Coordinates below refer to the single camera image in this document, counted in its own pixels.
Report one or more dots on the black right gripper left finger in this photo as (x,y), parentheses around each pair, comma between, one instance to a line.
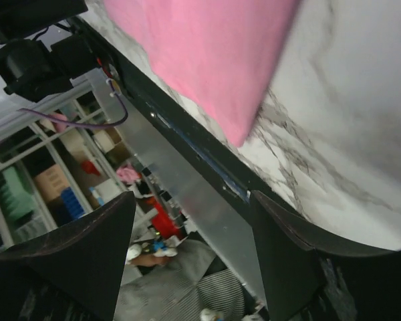
(71,273)

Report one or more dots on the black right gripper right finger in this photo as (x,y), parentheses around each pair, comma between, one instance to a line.
(310,273)

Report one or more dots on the pink t shirt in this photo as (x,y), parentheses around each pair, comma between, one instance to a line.
(220,54)

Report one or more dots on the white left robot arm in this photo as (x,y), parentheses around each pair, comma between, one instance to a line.
(39,56)

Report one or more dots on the aluminium frame rail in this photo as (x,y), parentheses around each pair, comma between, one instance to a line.
(229,235)

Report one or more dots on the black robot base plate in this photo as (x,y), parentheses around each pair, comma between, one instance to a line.
(261,164)

